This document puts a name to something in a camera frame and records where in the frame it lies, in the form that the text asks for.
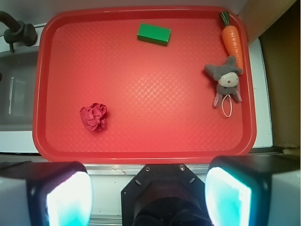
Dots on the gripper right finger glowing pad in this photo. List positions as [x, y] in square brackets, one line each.
[254, 190]

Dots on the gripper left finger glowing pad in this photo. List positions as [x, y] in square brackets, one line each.
[45, 194]

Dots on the crumpled red paper ball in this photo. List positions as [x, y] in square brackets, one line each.
[94, 117]

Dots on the grey plush bunny toy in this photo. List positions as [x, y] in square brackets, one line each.
[227, 81]

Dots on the steel sink basin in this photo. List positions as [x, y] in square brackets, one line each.
[17, 86]

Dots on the red plastic tray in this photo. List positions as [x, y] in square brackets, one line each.
[159, 98]

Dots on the orange toy carrot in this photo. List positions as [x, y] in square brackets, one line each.
[231, 39]

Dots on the dark metal faucet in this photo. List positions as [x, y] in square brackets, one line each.
[17, 31]

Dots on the green rectangular block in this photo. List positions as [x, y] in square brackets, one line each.
[154, 34]

